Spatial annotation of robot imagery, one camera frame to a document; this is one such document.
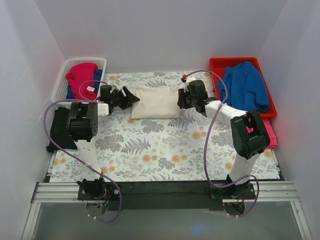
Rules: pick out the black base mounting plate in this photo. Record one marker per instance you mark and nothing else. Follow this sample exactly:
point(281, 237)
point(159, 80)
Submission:
point(161, 195)

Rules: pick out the floral table mat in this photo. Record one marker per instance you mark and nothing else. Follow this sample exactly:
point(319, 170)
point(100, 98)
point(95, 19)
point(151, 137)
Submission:
point(133, 150)

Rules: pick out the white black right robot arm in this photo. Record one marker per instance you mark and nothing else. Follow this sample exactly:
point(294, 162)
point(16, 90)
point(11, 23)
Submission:
point(249, 135)

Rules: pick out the cream t shirt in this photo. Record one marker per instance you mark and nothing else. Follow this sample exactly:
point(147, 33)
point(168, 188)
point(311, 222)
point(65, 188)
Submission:
point(156, 103)

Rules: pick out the folded pink t shirt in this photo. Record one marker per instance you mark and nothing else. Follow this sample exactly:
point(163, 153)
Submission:
point(273, 139)

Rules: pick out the white plastic basket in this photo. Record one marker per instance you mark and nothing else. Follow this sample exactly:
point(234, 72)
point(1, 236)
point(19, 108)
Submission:
point(60, 88)

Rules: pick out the red plastic bin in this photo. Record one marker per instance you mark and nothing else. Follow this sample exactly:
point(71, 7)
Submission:
point(218, 65)

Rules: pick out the navy t shirt in basket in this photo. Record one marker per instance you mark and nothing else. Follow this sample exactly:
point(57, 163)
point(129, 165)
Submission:
point(83, 83)

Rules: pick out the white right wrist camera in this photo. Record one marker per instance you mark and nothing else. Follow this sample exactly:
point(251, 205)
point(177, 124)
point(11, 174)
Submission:
point(187, 79)

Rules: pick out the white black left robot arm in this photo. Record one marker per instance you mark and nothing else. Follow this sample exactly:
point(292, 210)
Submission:
point(82, 126)

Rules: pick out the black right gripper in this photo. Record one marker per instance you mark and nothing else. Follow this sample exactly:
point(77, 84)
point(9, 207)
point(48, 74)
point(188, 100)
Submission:
point(185, 100)

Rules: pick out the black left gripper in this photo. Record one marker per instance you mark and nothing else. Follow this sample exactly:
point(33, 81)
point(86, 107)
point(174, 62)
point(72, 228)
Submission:
point(124, 99)

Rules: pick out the blue t shirt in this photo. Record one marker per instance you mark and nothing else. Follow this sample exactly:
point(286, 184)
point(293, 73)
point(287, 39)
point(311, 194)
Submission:
point(244, 88)

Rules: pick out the folded black t shirt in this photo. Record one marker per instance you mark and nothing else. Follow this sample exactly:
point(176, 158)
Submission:
point(58, 130)

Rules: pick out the magenta t shirt in basket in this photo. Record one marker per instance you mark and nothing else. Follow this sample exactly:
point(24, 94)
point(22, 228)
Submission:
point(84, 66)

